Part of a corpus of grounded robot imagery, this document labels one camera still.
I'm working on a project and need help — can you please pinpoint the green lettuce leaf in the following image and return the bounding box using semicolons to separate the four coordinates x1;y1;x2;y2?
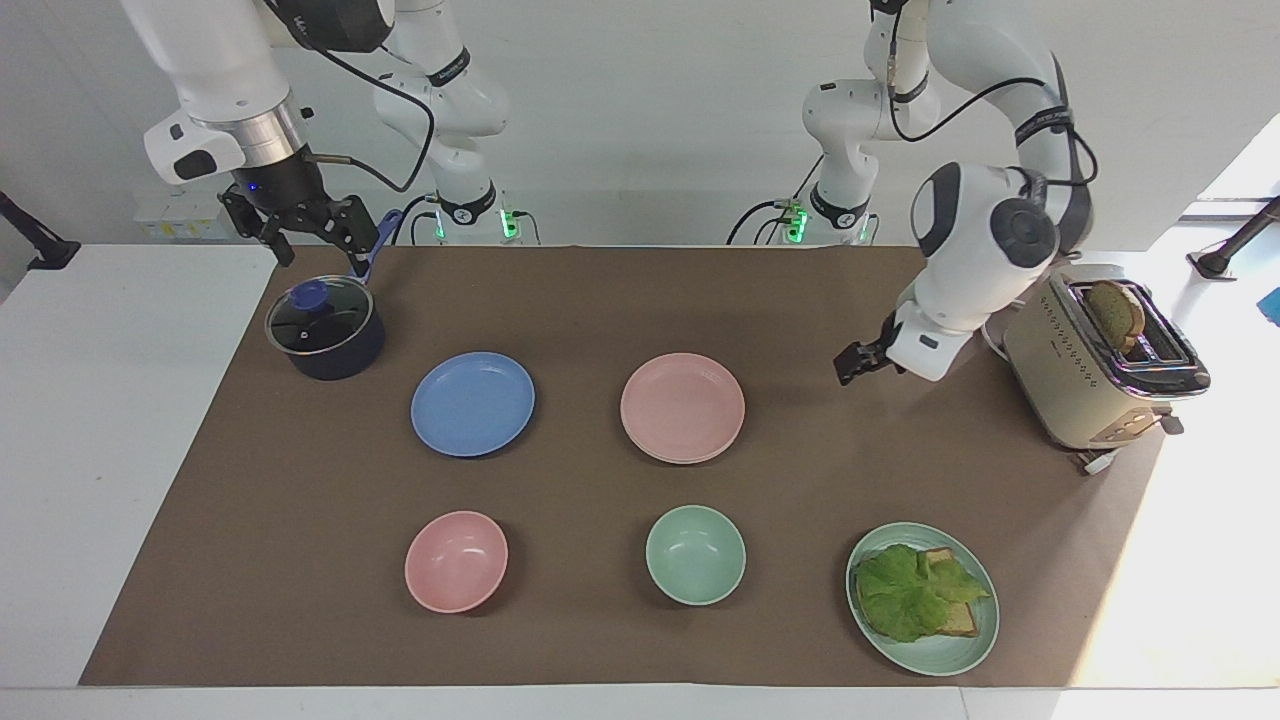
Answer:
855;543;992;644

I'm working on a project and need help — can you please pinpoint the glass lid with blue knob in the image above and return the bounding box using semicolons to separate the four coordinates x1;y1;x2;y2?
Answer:
265;276;375;357

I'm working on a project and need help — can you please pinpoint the green plate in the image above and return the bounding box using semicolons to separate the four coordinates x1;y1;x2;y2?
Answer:
846;521;1001;678

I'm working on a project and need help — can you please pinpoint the dark blue pot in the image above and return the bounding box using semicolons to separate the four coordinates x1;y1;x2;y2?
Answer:
265;209;404;382

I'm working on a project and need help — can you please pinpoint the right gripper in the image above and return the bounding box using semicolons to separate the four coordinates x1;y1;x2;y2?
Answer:
218;145;384;280

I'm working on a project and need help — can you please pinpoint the pink plate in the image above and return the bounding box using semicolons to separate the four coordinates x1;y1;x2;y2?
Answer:
620;352;746;461

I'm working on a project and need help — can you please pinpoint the brown bread slice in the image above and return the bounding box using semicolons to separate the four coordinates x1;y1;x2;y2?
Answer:
1084;280;1148;354

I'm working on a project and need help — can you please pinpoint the toast slice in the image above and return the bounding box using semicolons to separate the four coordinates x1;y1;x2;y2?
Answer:
922;546;982;638

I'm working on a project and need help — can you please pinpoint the black stand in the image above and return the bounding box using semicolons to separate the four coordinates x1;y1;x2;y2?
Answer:
0;190;82;272
1186;194;1280;282

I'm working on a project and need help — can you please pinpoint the pink bowl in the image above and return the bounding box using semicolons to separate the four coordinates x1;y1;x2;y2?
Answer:
404;510;510;615

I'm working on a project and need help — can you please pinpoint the green bowl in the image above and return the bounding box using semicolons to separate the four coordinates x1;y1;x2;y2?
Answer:
645;504;748;607

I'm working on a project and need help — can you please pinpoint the beige toaster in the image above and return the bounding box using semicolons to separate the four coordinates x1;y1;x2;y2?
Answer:
1002;264;1212;453

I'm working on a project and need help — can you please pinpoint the black cable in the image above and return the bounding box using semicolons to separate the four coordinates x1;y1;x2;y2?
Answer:
726;152;827;246
262;0;439;195
388;196;441;247
884;8;1100;193

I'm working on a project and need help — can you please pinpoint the blue plate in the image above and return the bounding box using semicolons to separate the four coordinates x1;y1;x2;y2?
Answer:
410;351;537;459

